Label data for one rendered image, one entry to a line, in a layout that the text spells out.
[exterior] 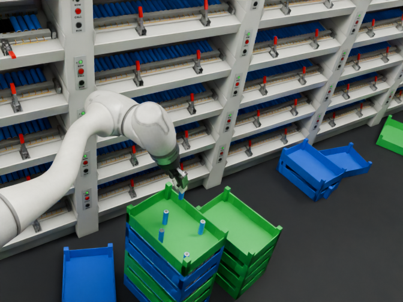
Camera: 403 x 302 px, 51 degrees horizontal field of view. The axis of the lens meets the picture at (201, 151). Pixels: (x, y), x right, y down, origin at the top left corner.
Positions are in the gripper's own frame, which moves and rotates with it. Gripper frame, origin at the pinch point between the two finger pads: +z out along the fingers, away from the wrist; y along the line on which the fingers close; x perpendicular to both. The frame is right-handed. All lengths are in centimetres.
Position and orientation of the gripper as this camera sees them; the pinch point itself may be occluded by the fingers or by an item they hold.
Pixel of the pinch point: (179, 184)
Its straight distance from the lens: 143.7
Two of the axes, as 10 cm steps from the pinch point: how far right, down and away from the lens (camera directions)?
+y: 7.1, 5.3, -4.7
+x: 6.8, -6.7, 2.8
